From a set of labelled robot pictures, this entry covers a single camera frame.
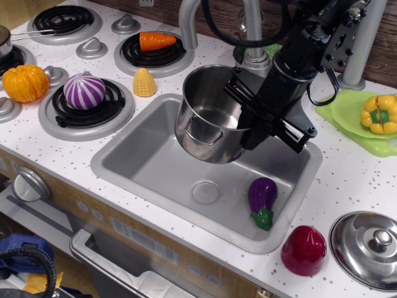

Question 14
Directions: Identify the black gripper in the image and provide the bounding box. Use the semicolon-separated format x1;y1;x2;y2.
225;55;317;153

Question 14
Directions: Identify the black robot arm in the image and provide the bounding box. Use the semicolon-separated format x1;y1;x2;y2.
225;1;368;153

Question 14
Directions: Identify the grey toy sink basin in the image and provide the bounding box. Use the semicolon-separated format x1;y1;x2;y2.
91;94;323;253

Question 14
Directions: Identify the stainless steel pot lid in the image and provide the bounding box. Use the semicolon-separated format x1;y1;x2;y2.
329;211;396;292

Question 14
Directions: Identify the silver toy faucet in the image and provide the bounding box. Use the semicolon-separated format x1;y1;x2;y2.
179;0;270;78

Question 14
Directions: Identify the purple toy eggplant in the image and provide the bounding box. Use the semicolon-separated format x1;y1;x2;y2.
248;178;278;231

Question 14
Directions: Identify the green toy vegetable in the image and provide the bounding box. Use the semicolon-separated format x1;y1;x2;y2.
262;43;282;60

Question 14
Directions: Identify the light green plate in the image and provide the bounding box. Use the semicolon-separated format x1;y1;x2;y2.
330;91;396;140

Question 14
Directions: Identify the yellow toy corn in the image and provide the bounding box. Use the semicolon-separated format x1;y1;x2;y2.
133;68;157;97

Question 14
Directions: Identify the yellow toy bell pepper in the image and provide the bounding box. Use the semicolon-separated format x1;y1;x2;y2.
360;94;396;135

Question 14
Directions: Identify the light green cutting board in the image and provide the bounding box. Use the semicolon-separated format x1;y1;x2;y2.
315;90;396;157

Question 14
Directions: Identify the orange toy carrot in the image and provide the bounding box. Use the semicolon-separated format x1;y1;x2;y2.
139;32;177;52

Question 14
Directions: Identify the front right black burner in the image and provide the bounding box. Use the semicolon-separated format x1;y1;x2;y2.
38;79;135;142

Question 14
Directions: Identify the black burner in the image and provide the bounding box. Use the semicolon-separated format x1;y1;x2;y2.
38;79;135;142
27;5;102;46
1;45;36;76
114;34;194;78

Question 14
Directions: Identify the red toy pepper half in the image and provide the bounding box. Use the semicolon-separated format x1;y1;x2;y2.
280;225;327;276

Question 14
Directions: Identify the rear right black burner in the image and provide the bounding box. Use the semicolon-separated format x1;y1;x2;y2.
114;34;194;78

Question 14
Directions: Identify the purple striped toy onion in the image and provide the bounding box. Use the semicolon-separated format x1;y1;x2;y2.
63;71;106;111

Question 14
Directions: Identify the rear left black burner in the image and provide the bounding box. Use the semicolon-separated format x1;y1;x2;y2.
27;5;102;46

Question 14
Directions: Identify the grey oven dial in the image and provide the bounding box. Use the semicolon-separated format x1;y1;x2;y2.
12;166;51;202

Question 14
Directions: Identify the orange toy pumpkin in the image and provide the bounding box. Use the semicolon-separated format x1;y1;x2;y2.
2;65;50;103

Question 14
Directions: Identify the front left black burner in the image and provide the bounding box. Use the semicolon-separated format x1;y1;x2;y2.
1;45;36;76

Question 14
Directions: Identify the small steel saucepan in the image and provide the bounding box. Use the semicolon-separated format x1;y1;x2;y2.
1;25;56;63

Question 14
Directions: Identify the yellow tape piece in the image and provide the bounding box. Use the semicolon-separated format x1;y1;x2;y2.
22;273;47;294

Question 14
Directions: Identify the blue clamp object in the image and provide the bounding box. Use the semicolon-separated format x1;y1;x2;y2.
1;233;56;275

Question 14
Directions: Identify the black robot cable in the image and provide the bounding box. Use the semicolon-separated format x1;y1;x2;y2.
200;0;291;49

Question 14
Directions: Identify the grey vertical post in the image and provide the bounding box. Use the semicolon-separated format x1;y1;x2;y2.
337;0;387;91

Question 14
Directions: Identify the grey oven door handle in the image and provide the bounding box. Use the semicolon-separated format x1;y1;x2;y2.
69;229;193;298

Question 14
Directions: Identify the black braided hose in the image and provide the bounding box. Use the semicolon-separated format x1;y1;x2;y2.
0;247;57;298

